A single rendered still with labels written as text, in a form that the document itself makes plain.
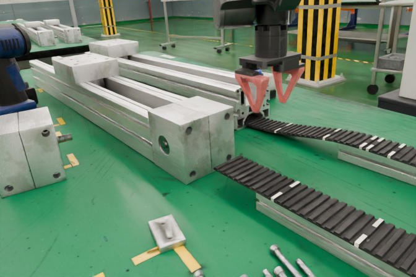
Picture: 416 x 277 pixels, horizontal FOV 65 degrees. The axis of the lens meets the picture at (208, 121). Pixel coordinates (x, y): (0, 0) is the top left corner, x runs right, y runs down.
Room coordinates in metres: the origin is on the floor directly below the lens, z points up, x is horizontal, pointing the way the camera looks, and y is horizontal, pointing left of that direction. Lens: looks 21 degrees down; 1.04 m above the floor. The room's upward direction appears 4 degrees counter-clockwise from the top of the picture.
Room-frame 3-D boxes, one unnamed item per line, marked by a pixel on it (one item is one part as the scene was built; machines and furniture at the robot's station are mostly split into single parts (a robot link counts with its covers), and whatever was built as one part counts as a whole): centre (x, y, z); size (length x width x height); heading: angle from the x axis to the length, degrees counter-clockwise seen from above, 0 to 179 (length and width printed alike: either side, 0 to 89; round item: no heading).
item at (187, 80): (0.94, 0.15, 0.82); 0.80 x 0.10 x 0.09; 38
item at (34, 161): (0.48, 0.28, 0.83); 0.11 x 0.10 x 0.10; 118
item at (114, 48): (1.14, 0.31, 0.87); 0.16 x 0.11 x 0.07; 38
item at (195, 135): (0.48, 0.02, 0.83); 0.12 x 0.09 x 0.10; 128
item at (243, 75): (0.57, -0.10, 0.87); 0.07 x 0.07 x 0.09; 38
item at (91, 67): (0.83, 0.30, 0.87); 0.16 x 0.11 x 0.07; 38
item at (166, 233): (0.31, 0.06, 0.78); 0.05 x 0.03 x 0.01; 23
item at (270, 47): (0.59, -0.12, 0.95); 0.10 x 0.07 x 0.07; 128
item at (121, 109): (0.83, 0.30, 0.82); 0.80 x 0.10 x 0.09; 38
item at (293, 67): (0.61, -0.14, 0.87); 0.07 x 0.07 x 0.09; 38
